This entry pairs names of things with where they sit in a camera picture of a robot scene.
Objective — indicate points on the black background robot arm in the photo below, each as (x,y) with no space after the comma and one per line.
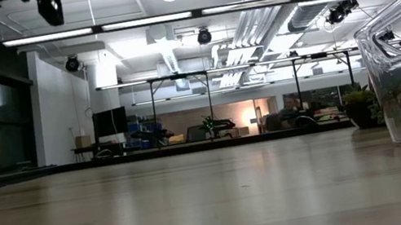
(223,125)

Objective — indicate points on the black overhead light bar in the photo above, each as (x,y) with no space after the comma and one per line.
(99,29)

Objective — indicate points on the black monitor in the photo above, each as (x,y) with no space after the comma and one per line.
(109,122)

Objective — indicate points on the cardboard box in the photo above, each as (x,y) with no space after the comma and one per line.
(82,140)

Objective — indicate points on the person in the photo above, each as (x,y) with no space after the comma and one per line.
(291,109)

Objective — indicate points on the black office chair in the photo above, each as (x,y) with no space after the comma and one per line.
(305,122)

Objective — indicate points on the potted green plant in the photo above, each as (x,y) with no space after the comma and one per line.
(360,113)

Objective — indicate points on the black round ceiling camera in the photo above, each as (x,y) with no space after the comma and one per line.
(204,36)
(72,64)

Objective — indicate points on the black ceiling camera cluster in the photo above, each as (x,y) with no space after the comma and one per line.
(340,11)

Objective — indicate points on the black workstation frame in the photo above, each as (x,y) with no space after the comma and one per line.
(209,94)

